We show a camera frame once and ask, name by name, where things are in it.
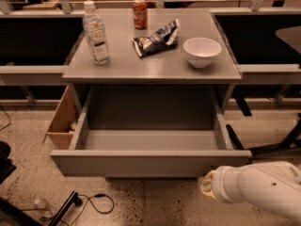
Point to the grey drawer cabinet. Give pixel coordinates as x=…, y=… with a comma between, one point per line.
x=152, y=63

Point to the dark blue chip bag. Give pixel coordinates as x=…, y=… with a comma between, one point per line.
x=164, y=38

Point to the black stand leg left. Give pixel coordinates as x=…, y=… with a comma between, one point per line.
x=73, y=199

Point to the black floor stand leg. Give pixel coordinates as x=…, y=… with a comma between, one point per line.
x=233, y=137

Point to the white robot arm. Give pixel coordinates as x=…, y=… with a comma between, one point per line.
x=271, y=186

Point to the white ceramic bowl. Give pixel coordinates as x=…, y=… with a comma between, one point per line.
x=201, y=52

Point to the cardboard box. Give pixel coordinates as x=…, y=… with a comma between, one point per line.
x=66, y=113

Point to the grey top drawer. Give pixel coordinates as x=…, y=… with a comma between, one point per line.
x=149, y=131

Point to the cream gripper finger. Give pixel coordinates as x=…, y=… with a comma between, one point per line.
x=207, y=184

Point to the red soda can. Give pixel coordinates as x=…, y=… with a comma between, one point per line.
x=140, y=14

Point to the clear plastic water bottle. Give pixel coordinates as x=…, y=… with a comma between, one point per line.
x=95, y=33

